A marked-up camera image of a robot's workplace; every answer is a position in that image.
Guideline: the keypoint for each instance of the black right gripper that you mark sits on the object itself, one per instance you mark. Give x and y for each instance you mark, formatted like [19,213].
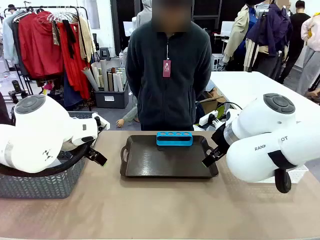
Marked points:
[219,137]

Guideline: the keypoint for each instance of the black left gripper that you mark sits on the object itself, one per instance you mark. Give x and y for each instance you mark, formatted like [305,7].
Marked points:
[90,152]

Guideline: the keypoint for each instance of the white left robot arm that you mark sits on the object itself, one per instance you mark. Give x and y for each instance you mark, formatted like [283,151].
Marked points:
[37,140]

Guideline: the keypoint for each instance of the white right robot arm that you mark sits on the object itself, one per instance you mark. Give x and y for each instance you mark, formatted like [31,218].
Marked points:
[262,130]

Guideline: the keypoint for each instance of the white power strip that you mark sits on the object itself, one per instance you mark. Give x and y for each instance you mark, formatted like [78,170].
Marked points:
[206,119]

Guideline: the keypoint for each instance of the blue test tube rack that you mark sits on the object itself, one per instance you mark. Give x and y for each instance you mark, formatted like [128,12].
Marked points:
[175,141]

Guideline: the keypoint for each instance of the green chair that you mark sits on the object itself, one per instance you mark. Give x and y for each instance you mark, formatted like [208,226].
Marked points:
[221,111]

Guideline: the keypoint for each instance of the grey plastic basket with label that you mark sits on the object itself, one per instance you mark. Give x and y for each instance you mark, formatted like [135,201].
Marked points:
[80,114]

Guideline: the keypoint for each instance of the dark brown serving tray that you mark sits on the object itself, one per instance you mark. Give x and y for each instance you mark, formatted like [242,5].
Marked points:
[162,163]

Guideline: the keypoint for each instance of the cardboard box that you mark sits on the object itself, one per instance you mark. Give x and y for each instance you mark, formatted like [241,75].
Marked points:
[212,101]

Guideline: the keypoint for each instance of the grey storage bin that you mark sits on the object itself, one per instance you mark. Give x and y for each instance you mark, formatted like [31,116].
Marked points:
[111,98]

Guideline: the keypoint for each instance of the large grey plastic basket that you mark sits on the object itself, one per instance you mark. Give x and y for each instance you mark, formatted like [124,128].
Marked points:
[42,186]

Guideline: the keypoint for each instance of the brown paper roll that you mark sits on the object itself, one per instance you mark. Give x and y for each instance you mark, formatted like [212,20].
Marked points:
[110,81]

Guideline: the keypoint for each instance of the person in dark fleece jacket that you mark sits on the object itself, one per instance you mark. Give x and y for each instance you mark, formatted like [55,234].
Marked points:
[155,100]

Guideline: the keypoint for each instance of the white table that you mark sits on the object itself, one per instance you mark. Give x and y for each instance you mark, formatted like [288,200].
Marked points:
[250,85]

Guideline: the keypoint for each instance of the grey paper roll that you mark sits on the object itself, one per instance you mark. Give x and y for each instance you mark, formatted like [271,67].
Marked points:
[90,78]

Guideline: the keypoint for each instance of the tall white paper roll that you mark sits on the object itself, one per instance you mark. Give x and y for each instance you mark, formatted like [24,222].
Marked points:
[104,75]

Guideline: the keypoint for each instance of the white plastic basket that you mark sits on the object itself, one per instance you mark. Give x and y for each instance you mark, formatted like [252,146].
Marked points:
[298,175]

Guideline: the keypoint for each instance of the red long dress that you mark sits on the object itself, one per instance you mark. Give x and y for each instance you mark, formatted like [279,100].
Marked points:
[75,70]

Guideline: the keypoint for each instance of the dark red hang tag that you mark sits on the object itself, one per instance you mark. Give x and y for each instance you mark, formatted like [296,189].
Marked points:
[167,68]

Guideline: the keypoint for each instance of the black step stool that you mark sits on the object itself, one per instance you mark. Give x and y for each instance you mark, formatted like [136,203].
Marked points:
[105,53]

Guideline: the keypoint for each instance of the black device on stand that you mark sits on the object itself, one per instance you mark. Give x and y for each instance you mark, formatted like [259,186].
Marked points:
[16,86]

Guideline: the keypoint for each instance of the mannequin in beige coat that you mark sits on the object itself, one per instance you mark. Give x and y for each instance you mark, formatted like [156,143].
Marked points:
[237,37]

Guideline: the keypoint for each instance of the beige garment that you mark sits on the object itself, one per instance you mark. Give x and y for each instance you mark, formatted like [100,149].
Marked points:
[86,37]

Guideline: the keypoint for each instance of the black scarf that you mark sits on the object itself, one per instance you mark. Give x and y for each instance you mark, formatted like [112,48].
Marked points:
[71,37]

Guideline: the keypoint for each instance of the red jacket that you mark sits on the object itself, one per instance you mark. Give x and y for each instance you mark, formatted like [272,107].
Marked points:
[37,50]

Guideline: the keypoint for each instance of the pale blue garment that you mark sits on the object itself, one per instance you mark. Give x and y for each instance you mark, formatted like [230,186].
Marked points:
[8,40]

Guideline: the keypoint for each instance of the person in black clothes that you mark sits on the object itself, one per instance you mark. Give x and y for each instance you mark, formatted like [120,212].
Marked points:
[300,32]

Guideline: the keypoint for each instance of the grey hooded figure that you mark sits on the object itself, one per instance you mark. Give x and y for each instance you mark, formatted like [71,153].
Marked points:
[143,12]

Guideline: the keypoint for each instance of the black clothes rack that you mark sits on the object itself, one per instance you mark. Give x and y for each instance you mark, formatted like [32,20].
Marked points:
[45,7]

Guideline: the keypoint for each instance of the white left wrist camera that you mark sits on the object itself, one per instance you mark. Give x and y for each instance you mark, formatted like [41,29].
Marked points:
[103,123]

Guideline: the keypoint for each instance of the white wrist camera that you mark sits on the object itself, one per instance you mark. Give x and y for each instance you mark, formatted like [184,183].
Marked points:
[103,123]
[231,116]

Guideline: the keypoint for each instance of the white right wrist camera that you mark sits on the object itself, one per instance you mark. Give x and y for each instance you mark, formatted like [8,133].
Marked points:
[231,116]

